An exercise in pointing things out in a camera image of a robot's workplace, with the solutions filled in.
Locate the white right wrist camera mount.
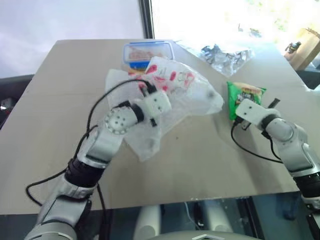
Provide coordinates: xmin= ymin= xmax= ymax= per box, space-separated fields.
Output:
xmin=236 ymin=98 xmax=274 ymax=126

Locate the blue-lidded clear food container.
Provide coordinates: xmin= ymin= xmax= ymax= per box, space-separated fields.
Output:
xmin=122 ymin=41 xmax=175 ymax=76

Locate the crumpled clear black-printed plastic bag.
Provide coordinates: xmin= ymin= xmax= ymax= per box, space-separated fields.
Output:
xmin=174 ymin=39 xmax=256 ymax=77

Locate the dark window frame post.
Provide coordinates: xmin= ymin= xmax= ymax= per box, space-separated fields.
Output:
xmin=138 ymin=0 xmax=156 ymax=40

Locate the grey robot torso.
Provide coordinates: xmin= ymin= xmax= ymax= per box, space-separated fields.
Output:
xmin=149 ymin=230 xmax=251 ymax=240

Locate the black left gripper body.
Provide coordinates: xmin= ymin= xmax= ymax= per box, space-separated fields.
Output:
xmin=138 ymin=81 xmax=158 ymax=127

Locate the green snack packet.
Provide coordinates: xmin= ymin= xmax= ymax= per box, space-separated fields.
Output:
xmin=226 ymin=81 xmax=267 ymax=121

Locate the thin white cable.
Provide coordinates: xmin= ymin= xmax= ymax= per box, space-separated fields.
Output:
xmin=183 ymin=201 xmax=203 ymax=229

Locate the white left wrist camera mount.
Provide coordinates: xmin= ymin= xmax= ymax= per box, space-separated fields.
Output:
xmin=141 ymin=91 xmax=173 ymax=118

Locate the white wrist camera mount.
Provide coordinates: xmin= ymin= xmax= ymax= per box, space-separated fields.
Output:
xmin=236 ymin=98 xmax=274 ymax=126
xmin=141 ymin=91 xmax=173 ymax=118

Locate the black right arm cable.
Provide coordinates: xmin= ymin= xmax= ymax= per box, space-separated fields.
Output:
xmin=231 ymin=119 xmax=285 ymax=165

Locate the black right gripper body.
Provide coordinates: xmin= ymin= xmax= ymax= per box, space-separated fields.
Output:
xmin=234 ymin=118 xmax=252 ymax=131

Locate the black table frame leg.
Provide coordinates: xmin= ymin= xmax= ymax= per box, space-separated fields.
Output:
xmin=236 ymin=196 xmax=266 ymax=240

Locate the translucent red-printed plastic bag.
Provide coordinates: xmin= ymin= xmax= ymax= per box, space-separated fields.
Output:
xmin=104 ymin=56 xmax=225 ymax=163

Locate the brown cardboard box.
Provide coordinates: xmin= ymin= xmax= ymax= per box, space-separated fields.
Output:
xmin=291 ymin=27 xmax=320 ymax=71

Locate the grey robot leg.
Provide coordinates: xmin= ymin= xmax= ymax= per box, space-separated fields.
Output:
xmin=132 ymin=205 xmax=162 ymax=240
xmin=199 ymin=198 xmax=235 ymax=233

